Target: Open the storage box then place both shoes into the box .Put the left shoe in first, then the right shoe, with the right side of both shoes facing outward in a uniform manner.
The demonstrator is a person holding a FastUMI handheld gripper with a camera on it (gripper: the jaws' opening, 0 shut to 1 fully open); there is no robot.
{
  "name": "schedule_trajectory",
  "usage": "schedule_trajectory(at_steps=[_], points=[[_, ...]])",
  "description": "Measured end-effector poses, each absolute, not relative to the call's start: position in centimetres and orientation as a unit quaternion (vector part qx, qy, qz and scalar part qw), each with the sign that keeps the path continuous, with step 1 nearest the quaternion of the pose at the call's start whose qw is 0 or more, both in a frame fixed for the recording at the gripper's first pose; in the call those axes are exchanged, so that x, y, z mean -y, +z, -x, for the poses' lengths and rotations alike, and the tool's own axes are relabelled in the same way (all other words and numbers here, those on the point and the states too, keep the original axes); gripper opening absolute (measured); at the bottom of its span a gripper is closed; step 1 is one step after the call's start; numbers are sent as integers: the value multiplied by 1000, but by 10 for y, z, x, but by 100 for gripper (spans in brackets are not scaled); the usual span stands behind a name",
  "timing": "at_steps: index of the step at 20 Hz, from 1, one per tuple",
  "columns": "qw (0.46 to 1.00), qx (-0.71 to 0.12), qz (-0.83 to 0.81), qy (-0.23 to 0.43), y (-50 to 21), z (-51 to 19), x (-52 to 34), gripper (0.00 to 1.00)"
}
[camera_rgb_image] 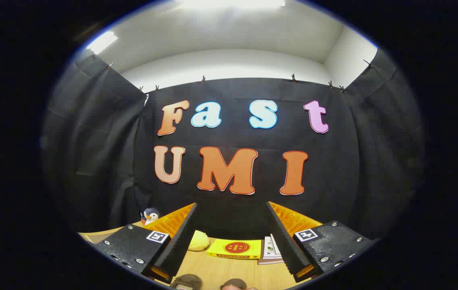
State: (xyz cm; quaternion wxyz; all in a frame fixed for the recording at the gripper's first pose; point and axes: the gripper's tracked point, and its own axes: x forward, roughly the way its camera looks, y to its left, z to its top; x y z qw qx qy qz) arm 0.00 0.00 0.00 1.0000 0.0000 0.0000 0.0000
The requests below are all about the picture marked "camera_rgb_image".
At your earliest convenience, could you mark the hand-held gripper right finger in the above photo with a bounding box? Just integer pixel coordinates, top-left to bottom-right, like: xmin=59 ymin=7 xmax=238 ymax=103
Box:
xmin=266 ymin=201 xmax=377 ymax=282

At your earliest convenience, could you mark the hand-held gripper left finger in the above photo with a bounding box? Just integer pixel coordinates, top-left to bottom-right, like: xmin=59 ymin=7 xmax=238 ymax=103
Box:
xmin=92 ymin=203 xmax=198 ymax=284

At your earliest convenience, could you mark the brown fuzzy shoe with bow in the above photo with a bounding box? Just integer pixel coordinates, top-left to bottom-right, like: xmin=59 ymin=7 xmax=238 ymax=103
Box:
xmin=220 ymin=278 xmax=258 ymax=290
xmin=171 ymin=274 xmax=202 ymax=290

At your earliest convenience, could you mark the white illustrated book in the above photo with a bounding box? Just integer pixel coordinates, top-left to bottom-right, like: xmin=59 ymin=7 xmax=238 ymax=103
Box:
xmin=267 ymin=236 xmax=284 ymax=258

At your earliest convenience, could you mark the yellow bun-shaped cushion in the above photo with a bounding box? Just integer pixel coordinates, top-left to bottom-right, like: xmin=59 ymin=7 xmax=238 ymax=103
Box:
xmin=188 ymin=230 xmax=210 ymax=252

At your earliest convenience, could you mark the penguin plush toy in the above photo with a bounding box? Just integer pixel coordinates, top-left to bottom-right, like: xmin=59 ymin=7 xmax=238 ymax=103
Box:
xmin=141 ymin=207 xmax=160 ymax=226

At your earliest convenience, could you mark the yellow book with red circle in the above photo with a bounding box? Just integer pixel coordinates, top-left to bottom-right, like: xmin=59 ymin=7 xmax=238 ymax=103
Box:
xmin=206 ymin=238 xmax=262 ymax=259

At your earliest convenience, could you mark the black backdrop cloth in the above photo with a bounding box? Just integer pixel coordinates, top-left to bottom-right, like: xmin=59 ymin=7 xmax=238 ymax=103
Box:
xmin=42 ymin=48 xmax=425 ymax=242

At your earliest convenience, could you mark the ceiling light panel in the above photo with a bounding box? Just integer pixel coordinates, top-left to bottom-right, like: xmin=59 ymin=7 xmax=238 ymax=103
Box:
xmin=181 ymin=0 xmax=286 ymax=8
xmin=87 ymin=31 xmax=119 ymax=55

